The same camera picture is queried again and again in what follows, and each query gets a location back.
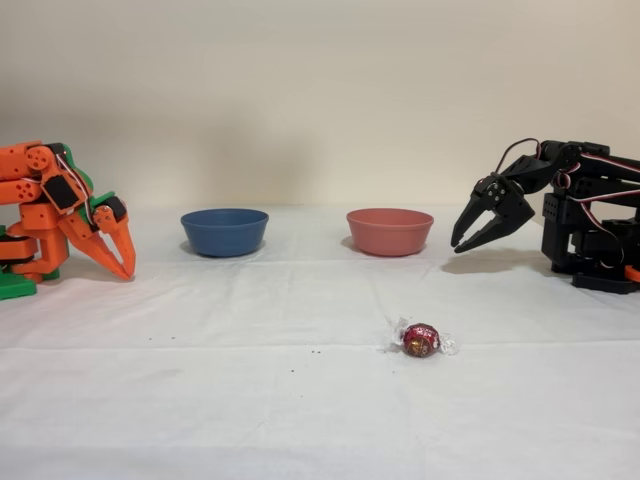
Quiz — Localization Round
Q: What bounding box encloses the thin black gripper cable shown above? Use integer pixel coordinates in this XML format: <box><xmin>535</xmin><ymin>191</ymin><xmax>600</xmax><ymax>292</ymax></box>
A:
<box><xmin>496</xmin><ymin>138</ymin><xmax>544</xmax><ymax>177</ymax></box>

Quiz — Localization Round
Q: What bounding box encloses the red white arm cable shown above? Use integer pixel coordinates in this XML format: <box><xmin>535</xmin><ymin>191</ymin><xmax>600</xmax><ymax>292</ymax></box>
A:
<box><xmin>554</xmin><ymin>152</ymin><xmax>640</xmax><ymax>269</ymax></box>

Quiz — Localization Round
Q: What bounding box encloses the white tablecloth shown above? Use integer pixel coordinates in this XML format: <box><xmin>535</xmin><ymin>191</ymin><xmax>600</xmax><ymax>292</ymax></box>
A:
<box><xmin>0</xmin><ymin>203</ymin><xmax>640</xmax><ymax>480</ymax></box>

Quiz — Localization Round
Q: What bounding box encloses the red candy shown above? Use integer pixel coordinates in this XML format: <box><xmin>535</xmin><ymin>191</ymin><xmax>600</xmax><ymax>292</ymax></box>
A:
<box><xmin>384</xmin><ymin>315</ymin><xmax>459</xmax><ymax>360</ymax></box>

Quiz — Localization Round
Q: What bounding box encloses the blue bowl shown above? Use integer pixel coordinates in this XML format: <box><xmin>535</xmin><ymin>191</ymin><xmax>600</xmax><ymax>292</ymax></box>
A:
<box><xmin>180</xmin><ymin>208</ymin><xmax>270</xmax><ymax>258</ymax></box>

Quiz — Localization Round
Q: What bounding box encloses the green robot base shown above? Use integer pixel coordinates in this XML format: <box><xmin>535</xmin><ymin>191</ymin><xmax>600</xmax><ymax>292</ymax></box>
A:
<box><xmin>0</xmin><ymin>224</ymin><xmax>39</xmax><ymax>301</ymax></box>

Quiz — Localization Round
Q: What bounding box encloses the pink bowl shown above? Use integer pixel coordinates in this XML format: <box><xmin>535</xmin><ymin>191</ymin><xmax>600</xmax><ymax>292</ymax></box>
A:
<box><xmin>346</xmin><ymin>207</ymin><xmax>435</xmax><ymax>258</ymax></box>

